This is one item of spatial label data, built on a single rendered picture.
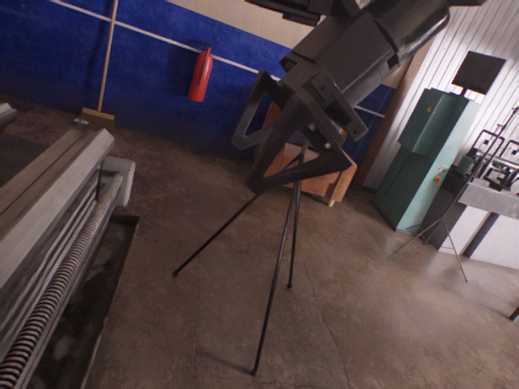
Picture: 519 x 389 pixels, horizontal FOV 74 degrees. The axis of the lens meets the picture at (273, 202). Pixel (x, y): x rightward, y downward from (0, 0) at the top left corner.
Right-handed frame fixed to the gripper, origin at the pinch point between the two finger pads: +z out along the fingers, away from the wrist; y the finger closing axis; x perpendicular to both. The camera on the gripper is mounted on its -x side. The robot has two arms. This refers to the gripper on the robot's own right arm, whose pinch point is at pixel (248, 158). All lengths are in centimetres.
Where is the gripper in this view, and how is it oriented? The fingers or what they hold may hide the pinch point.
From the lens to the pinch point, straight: 31.9
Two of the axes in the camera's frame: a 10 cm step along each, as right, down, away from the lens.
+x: 6.3, 5.9, 5.0
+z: -7.5, 6.4, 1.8
